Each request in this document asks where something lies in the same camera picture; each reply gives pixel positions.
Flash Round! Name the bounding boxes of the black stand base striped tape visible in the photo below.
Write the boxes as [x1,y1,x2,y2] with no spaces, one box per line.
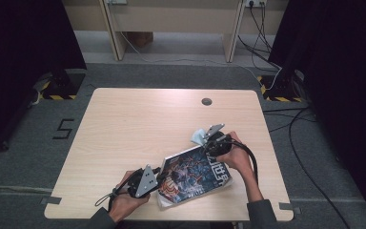
[32,68,87,101]
[256,70,306,103]

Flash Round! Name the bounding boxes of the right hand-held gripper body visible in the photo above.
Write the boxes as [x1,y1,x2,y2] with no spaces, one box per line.
[204,123,234,156]

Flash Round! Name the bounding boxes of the white wall power outlet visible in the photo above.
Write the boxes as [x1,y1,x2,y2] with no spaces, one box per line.
[245,0,268,8]

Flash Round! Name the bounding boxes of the black cables from outlet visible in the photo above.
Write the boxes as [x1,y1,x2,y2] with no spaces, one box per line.
[237,1,282,71]

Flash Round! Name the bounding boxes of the dark illustrated magazine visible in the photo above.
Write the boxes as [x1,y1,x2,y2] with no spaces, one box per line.
[156,144,234,211]

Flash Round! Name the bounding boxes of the person's right hand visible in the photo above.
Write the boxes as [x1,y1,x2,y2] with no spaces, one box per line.
[216,131,252,175]

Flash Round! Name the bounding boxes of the light blue cloth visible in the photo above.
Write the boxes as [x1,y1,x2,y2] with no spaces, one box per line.
[190,128,210,147]

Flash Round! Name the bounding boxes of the dark curtain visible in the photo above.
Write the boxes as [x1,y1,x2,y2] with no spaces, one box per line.
[268,0,366,220]
[0,0,88,156]

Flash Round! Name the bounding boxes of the black floor cables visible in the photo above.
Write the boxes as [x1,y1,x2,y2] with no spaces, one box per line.
[262,106,352,229]

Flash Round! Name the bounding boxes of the grey floor tape piece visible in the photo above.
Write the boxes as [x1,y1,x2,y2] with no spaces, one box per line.
[278,202,302,216]
[40,196,63,206]

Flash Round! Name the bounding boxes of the beige desk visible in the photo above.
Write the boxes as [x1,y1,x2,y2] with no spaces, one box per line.
[98,0,247,63]

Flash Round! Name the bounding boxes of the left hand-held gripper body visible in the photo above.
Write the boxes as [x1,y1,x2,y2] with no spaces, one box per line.
[127,164,160,198]

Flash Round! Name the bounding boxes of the brown cardboard box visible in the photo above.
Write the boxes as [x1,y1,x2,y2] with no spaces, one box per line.
[125,31,154,49]

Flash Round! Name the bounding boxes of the white floor cable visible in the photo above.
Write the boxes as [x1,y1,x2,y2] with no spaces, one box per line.
[119,31,282,91]

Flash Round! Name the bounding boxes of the person's left hand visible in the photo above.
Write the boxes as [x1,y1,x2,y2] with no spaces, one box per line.
[108,170,152,223]

